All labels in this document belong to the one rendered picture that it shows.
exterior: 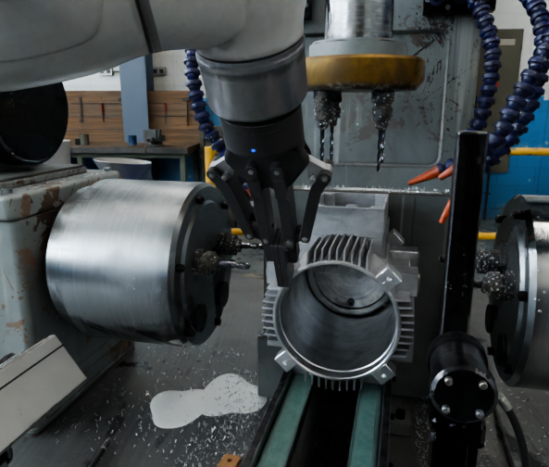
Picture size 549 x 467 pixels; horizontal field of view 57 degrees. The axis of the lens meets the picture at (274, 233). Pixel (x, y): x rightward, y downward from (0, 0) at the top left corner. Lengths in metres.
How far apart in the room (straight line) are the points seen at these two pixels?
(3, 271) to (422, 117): 0.69
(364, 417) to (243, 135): 0.37
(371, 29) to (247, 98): 0.31
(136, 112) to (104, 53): 5.43
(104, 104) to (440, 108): 5.32
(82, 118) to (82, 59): 5.76
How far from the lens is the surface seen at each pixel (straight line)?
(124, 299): 0.71
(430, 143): 0.92
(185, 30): 0.38
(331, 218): 0.68
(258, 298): 1.30
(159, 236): 0.68
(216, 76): 0.42
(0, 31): 0.36
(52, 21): 0.35
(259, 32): 0.39
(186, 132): 5.78
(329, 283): 0.84
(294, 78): 0.43
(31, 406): 0.44
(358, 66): 0.64
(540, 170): 6.43
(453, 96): 0.91
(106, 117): 6.04
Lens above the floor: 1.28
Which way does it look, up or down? 14 degrees down
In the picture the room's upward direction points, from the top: straight up
